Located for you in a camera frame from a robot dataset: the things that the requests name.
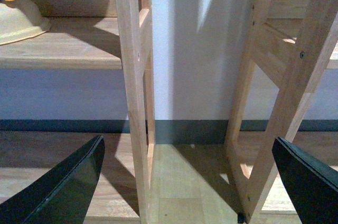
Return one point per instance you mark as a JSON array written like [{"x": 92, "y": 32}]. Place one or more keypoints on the wooden shelf unit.
[
  {"x": 296, "y": 67},
  {"x": 90, "y": 74}
]

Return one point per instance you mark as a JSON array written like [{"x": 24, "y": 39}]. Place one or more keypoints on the right wooden shelf unit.
[{"x": 296, "y": 67}]

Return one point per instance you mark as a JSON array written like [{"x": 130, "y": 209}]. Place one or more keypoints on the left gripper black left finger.
[{"x": 64, "y": 193}]

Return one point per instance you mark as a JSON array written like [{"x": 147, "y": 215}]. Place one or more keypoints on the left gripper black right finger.
[{"x": 310, "y": 183}]

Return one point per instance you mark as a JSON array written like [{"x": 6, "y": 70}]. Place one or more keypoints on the cream plastic toy dome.
[{"x": 21, "y": 20}]

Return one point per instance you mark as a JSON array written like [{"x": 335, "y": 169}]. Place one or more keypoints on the left wooden shelf unit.
[{"x": 90, "y": 74}]

